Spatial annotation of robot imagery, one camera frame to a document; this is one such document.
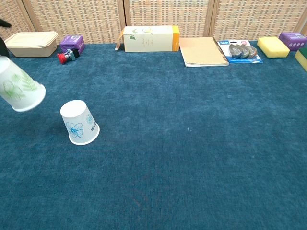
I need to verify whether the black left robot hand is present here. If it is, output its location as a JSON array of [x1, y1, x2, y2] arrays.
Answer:
[[0, 18, 12, 58]]

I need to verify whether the white cup green flower print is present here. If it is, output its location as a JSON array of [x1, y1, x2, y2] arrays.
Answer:
[[0, 56, 47, 113]]

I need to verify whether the white cup blue flower print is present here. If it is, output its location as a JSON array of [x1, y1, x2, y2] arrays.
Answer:
[[59, 100, 101, 146]]

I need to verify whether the beige lidded food container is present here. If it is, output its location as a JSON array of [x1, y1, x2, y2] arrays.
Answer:
[[4, 31, 59, 58]]

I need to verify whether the woven folding screen panel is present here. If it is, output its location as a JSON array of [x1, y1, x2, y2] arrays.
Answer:
[[208, 0, 307, 42], [0, 0, 36, 43], [123, 0, 216, 39], [22, 0, 127, 45]]

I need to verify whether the red emergency stop button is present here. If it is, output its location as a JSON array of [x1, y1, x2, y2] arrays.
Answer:
[[57, 48, 80, 65]]

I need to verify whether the purple cardboard box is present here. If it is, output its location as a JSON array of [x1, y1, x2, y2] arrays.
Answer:
[[278, 32, 307, 52], [59, 34, 86, 54]]

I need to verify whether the white yellow tissue box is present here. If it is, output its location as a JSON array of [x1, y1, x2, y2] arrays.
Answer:
[[114, 25, 180, 53]]

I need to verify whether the teal carpet table cover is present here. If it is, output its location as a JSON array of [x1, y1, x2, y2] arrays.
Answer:
[[0, 40, 307, 230]]

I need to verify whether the tan spiral notebook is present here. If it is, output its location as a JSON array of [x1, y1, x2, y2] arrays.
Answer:
[[178, 36, 229, 68]]

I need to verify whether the blue tape blister pack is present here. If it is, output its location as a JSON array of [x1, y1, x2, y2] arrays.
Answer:
[[217, 40, 264, 65]]

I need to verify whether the yellow green scouring sponge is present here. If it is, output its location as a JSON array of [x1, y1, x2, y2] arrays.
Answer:
[[294, 47, 307, 72]]

